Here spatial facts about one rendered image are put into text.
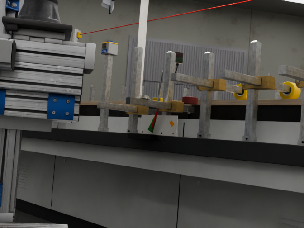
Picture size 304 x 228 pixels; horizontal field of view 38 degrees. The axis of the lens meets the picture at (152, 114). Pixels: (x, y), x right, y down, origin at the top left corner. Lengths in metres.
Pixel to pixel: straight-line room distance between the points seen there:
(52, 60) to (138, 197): 1.34
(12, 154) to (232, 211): 1.07
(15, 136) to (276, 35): 8.79
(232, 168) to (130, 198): 0.93
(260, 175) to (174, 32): 7.59
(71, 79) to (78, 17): 7.52
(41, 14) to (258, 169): 1.03
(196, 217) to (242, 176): 0.52
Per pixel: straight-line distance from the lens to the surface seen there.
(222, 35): 9.66
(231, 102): 2.23
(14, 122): 1.66
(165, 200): 2.52
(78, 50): 1.55
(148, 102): 2.08
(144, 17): 3.98
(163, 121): 2.22
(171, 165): 2.20
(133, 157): 2.40
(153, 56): 9.06
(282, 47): 10.22
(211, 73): 2.08
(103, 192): 2.93
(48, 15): 1.58
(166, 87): 2.24
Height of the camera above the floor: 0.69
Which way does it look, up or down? 3 degrees up
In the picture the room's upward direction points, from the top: 4 degrees clockwise
